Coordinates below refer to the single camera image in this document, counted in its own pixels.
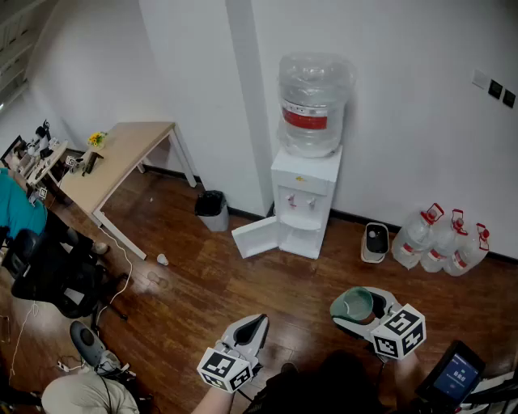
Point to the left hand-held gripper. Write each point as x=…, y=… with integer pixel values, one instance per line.
x=224, y=370

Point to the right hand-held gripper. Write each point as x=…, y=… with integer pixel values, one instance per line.
x=398, y=331

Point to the green cup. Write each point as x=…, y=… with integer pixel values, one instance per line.
x=350, y=305

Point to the white water dispenser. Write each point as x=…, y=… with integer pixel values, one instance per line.
x=303, y=218

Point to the person's right forearm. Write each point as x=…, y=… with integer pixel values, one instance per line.
x=406, y=378

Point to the person's left forearm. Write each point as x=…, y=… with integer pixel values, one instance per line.
x=212, y=404

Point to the small white cup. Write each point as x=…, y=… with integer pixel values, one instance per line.
x=162, y=259

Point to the large clear water jug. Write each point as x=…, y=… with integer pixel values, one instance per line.
x=311, y=105

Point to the person's dark shoe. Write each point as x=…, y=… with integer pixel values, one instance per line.
x=288, y=368

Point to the small white heater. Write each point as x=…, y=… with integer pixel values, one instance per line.
x=375, y=242

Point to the person's black clothing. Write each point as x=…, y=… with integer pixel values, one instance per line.
x=323, y=388

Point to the black tablet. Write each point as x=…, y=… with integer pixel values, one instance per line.
x=453, y=378

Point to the grey bin with black bag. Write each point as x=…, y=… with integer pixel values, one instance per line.
x=212, y=212

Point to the black and white metal rack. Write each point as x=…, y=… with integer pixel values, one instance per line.
x=493, y=394

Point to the black office chair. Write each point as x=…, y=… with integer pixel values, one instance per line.
x=52, y=275

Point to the light wooden desk white legs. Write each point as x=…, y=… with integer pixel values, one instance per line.
x=121, y=161

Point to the black stand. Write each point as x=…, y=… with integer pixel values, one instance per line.
x=91, y=161

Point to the spare hand-held gripper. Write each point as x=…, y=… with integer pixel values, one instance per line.
x=73, y=162

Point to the yellow flowers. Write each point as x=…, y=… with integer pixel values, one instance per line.
x=97, y=139

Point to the white side table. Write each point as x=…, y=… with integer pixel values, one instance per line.
x=44, y=166

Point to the black and white robot figure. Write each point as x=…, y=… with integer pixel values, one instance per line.
x=41, y=135

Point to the black wall socket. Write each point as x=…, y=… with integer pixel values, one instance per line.
x=495, y=89
x=509, y=98

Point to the white wall switch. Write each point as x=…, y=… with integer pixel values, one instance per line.
x=480, y=78

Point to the black picture frame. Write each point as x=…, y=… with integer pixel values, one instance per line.
x=12, y=147

